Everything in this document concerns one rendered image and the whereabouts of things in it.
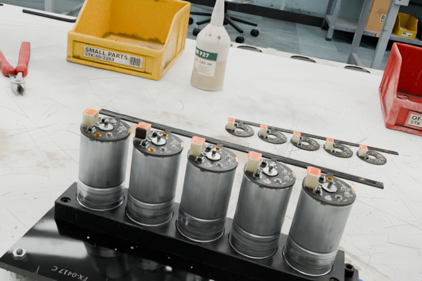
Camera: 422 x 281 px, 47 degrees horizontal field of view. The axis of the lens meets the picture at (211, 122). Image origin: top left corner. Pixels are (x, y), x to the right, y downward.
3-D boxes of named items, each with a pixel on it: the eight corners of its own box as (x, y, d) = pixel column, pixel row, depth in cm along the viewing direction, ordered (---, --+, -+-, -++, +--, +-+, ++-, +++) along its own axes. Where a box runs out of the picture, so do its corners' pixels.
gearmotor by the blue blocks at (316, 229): (326, 295, 23) (357, 207, 21) (275, 280, 24) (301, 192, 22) (328, 263, 26) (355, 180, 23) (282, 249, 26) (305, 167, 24)
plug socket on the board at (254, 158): (261, 174, 23) (264, 162, 22) (243, 169, 23) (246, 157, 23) (264, 167, 23) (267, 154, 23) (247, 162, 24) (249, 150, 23)
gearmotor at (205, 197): (214, 261, 24) (232, 174, 22) (167, 247, 25) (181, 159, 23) (225, 233, 26) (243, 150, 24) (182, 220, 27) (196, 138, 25)
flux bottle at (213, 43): (188, 77, 51) (202, -20, 47) (219, 80, 52) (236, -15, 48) (192, 90, 48) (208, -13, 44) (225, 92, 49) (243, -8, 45)
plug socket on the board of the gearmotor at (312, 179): (321, 190, 22) (324, 178, 22) (302, 185, 22) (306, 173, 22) (321, 182, 23) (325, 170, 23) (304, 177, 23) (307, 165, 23)
